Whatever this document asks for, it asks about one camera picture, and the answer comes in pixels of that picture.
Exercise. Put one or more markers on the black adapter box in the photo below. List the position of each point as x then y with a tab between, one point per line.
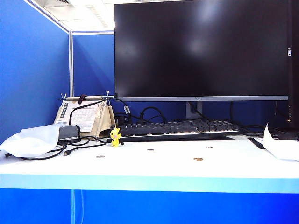
69	131

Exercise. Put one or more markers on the silver monitor stand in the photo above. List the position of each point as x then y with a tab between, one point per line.
194	110

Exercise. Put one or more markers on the black mechanical keyboard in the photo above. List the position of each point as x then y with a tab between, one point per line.
172	130

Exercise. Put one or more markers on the silver coin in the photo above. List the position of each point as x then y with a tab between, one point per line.
100	156

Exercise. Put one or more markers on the white plastic bag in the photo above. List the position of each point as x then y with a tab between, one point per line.
30	140

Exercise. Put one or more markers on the desk calendar with wooden rod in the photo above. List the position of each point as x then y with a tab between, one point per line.
102	119

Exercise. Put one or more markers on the white paper sheet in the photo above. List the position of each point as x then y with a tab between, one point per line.
280	147

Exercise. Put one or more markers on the black HSO monitor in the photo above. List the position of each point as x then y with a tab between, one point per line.
294	70

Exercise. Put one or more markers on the yellow Pichu doll figure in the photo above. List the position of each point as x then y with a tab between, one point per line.
115	135

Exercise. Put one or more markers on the gold coin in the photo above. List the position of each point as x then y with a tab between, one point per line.
198	159

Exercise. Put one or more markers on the aluminium partition post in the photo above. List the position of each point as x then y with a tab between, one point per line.
71	65

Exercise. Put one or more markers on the large black monitor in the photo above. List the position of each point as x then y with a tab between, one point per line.
201	46

